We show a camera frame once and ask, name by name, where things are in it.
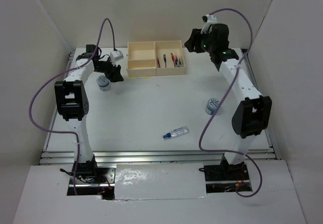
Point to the cream compartment tray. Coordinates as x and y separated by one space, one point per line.
142 57

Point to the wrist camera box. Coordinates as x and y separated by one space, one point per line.
209 20
116 55

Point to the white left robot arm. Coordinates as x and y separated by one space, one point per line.
73 104

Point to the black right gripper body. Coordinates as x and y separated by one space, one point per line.
206 44

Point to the blue round jar right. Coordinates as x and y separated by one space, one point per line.
211 106

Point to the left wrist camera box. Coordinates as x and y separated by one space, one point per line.
116 55

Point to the aluminium table frame rail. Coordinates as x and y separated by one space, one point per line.
127 122

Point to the white foil cover plate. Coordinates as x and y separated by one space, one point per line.
159 181

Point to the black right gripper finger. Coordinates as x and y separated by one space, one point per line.
196 34
190 44

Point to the clear bottle blue cap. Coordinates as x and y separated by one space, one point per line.
176 133

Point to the blue round jar left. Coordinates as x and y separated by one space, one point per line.
103 82

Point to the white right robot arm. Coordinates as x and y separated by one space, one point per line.
253 110

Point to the blue ink pen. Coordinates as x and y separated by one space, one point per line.
165 60

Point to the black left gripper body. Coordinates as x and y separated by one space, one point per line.
104 67

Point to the red ink pen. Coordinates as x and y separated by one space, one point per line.
176 61

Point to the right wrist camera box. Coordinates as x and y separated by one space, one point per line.
209 20

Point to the red gel pen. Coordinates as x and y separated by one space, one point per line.
173 60

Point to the blue round jar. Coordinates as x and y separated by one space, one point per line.
211 106
103 82

